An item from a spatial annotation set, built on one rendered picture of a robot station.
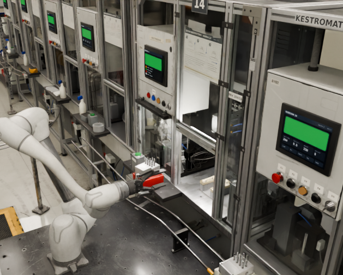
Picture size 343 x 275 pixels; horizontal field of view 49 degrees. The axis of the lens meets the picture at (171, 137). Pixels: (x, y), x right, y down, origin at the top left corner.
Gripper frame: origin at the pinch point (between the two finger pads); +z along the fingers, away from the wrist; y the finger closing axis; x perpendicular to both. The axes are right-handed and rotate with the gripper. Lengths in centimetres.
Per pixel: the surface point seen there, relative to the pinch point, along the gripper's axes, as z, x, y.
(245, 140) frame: 21, -39, 33
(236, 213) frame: 21.8, -37.8, -7.3
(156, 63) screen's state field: 18, 35, 53
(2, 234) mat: -70, 149, -111
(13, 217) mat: -57, 169, -112
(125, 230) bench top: -12, 21, -44
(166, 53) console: 19, 27, 60
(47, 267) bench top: -61, 16, -44
